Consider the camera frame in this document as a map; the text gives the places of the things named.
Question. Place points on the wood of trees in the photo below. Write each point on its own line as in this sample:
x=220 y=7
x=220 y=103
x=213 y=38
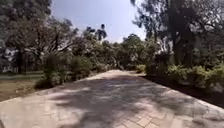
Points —
x=110 y=50

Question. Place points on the grey brick paved path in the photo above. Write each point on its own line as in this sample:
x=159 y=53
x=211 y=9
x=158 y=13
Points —
x=110 y=100

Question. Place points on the green bush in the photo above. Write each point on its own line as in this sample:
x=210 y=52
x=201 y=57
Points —
x=61 y=70

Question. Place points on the large dark tree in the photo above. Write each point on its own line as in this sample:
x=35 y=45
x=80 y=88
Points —
x=181 y=30

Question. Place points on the dark soil strip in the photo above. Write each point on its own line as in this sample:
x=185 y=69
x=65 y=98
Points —
x=190 y=90

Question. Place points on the row of green bushes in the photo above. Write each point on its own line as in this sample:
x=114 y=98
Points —
x=196 y=75

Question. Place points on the dry brown grass ground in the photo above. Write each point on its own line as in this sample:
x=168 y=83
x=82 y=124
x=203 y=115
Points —
x=13 y=88

